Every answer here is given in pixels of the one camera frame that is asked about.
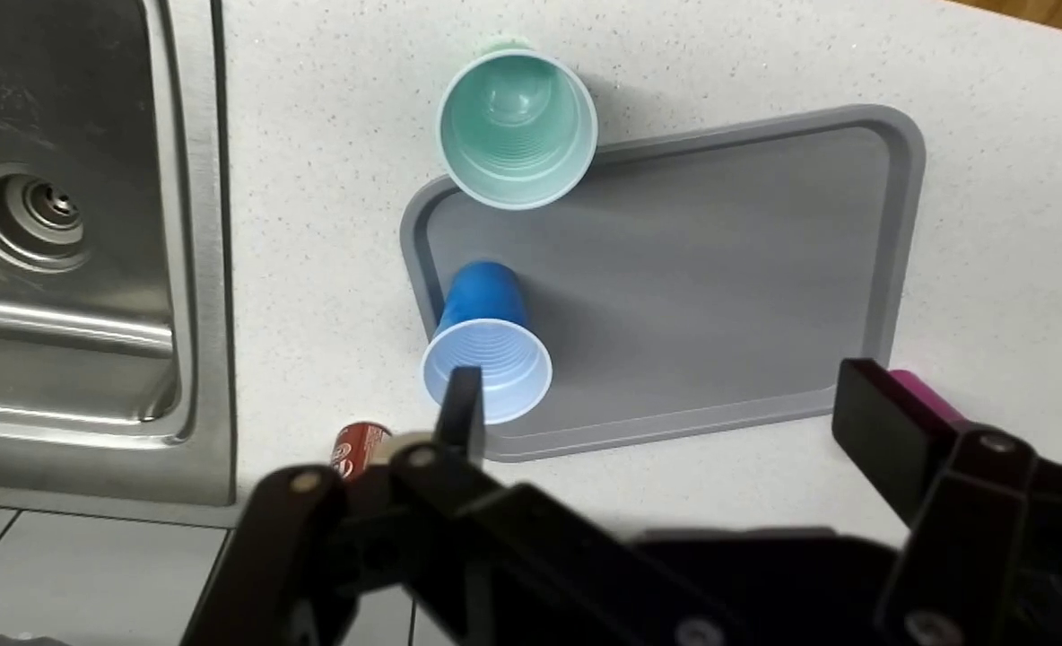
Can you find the stainless steel double sink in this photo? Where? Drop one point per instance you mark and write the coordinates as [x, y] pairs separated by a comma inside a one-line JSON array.
[[78, 335]]

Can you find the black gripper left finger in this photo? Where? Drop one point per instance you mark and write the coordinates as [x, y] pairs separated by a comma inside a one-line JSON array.
[[506, 551]]

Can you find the grey plastic tray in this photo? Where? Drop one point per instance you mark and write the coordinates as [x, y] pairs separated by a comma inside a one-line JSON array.
[[698, 272]]

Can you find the blue plastic cup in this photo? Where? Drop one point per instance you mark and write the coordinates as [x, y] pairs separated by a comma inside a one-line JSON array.
[[482, 301]]

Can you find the red and white can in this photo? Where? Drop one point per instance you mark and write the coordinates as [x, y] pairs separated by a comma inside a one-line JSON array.
[[358, 445]]

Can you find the green plastic cup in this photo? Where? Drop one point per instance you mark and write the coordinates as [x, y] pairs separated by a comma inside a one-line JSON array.
[[517, 129]]

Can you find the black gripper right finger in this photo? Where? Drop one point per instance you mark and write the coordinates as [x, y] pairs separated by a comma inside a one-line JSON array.
[[999, 540]]

